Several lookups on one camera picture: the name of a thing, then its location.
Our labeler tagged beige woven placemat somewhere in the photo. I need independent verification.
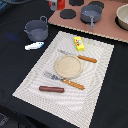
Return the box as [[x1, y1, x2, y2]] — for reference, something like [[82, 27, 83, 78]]
[[13, 31, 114, 128]]

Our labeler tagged beige bowl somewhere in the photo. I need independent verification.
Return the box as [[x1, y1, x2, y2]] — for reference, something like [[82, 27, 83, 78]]
[[116, 4, 128, 30]]

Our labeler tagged yellow toy butter box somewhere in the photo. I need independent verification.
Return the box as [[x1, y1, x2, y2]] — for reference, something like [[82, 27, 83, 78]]
[[74, 36, 85, 51]]

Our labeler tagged black stove burner disc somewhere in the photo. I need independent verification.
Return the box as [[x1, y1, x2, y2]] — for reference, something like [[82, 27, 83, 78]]
[[69, 0, 84, 6], [60, 9, 76, 19], [88, 1, 104, 9]]

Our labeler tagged red toy tomato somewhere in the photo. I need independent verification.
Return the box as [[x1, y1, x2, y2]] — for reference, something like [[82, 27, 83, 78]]
[[57, 0, 65, 10]]

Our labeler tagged brown toy stove board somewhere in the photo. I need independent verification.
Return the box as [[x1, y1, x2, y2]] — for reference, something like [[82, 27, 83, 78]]
[[48, 0, 128, 43]]

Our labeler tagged knife with wooden handle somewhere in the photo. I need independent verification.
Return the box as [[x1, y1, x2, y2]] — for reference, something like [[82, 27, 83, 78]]
[[58, 50, 97, 63]]

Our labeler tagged grey toy saucepan with handle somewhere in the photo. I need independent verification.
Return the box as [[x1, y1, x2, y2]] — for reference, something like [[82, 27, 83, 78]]
[[80, 5, 102, 28]]

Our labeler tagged round wooden plate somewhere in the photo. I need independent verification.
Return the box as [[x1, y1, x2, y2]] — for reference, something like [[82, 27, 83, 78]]
[[55, 55, 83, 79]]

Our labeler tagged brown toy sausage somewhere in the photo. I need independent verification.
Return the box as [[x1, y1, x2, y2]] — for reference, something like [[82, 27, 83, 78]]
[[39, 86, 65, 93]]

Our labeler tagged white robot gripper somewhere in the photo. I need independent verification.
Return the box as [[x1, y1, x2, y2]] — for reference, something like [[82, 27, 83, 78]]
[[49, 0, 57, 11]]

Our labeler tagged fork with wooden handle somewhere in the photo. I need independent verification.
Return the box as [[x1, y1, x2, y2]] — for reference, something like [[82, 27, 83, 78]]
[[43, 71, 85, 90]]

